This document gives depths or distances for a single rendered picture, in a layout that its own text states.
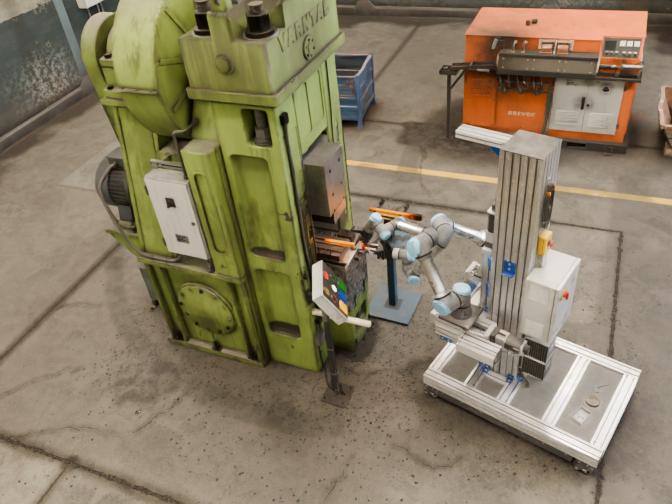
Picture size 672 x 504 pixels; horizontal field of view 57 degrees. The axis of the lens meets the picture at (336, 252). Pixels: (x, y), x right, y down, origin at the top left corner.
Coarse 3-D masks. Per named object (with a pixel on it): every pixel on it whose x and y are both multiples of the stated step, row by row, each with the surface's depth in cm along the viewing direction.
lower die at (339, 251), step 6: (318, 234) 462; (324, 234) 462; (342, 240) 454; (348, 240) 453; (318, 246) 451; (324, 246) 451; (330, 246) 450; (336, 246) 449; (342, 246) 447; (318, 252) 448; (336, 252) 445; (342, 252) 446; (324, 258) 449; (330, 258) 446; (336, 258) 444; (342, 258) 449
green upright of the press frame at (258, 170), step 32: (224, 128) 369; (256, 128) 364; (288, 128) 366; (224, 160) 385; (256, 160) 382; (288, 160) 373; (256, 192) 399; (288, 192) 381; (256, 224) 417; (288, 224) 397; (256, 256) 429; (288, 256) 415; (256, 288) 451; (288, 288) 445; (288, 320) 469; (288, 352) 486
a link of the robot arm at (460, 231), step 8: (440, 216) 419; (432, 224) 420; (440, 224) 412; (456, 224) 423; (456, 232) 422; (464, 232) 424; (472, 232) 427; (480, 232) 432; (472, 240) 430; (480, 240) 431
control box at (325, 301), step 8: (320, 264) 403; (312, 272) 403; (320, 272) 397; (328, 272) 405; (312, 280) 397; (320, 280) 391; (328, 280) 398; (336, 280) 410; (312, 288) 391; (320, 288) 385; (328, 288) 392; (336, 288) 403; (312, 296) 385; (320, 296) 380; (328, 296) 386; (336, 296) 396; (320, 304) 385; (328, 304) 385; (336, 304) 390; (328, 312) 389; (336, 312) 389; (336, 320) 394; (344, 320) 394
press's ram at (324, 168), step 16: (320, 144) 411; (336, 144) 409; (304, 160) 397; (320, 160) 395; (336, 160) 406; (320, 176) 395; (336, 176) 411; (320, 192) 404; (336, 192) 416; (320, 208) 412; (336, 208) 421
